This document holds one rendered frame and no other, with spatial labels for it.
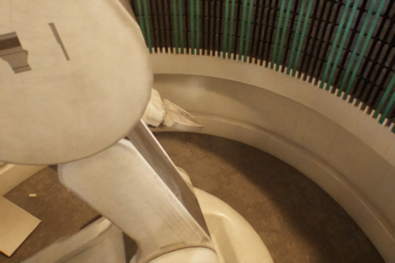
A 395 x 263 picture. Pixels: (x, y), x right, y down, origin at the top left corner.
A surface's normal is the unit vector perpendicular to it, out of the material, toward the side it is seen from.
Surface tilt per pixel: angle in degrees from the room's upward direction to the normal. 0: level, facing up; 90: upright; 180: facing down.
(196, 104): 90
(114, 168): 89
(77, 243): 27
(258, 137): 90
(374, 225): 90
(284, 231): 0
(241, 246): 0
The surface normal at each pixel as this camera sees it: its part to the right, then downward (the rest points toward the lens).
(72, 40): 0.40, 0.55
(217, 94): -0.27, 0.62
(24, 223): 0.38, -0.60
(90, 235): -0.44, -0.60
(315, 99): -0.75, 0.43
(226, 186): 0.00, -0.77
